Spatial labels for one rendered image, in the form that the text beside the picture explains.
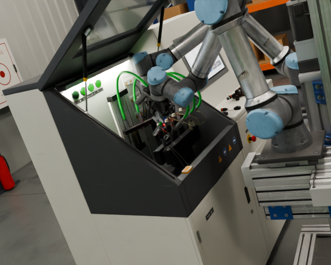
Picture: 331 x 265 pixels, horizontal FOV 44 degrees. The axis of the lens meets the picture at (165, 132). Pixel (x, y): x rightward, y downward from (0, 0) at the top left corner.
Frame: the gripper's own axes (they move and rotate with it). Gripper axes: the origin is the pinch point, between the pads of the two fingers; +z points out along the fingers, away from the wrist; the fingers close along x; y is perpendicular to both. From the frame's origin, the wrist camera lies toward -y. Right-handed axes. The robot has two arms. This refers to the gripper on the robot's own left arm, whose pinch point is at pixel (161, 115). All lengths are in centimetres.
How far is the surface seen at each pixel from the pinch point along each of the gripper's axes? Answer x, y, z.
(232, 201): 10, 42, 45
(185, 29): 58, -57, 34
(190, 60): 48, -38, 38
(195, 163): -0.2, 25.0, 10.9
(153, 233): -34, 34, 27
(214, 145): 15.4, 20.4, 20.4
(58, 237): -92, -63, 201
